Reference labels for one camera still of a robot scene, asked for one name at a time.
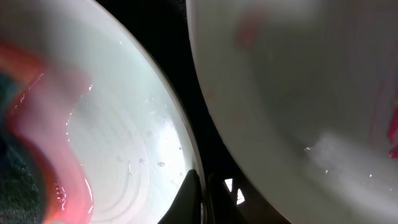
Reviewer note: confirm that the light blue plate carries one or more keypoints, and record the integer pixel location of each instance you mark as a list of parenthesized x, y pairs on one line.
[(304, 95), (129, 132)]

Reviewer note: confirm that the round black serving tray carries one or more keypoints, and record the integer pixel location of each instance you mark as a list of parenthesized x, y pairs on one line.
[(161, 26)]

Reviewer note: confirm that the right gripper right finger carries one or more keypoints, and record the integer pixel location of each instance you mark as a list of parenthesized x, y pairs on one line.
[(220, 206)]

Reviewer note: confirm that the green and orange sponge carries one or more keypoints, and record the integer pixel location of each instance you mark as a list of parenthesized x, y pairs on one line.
[(37, 100)]

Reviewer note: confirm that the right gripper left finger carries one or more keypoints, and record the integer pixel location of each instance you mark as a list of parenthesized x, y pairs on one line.
[(186, 207)]

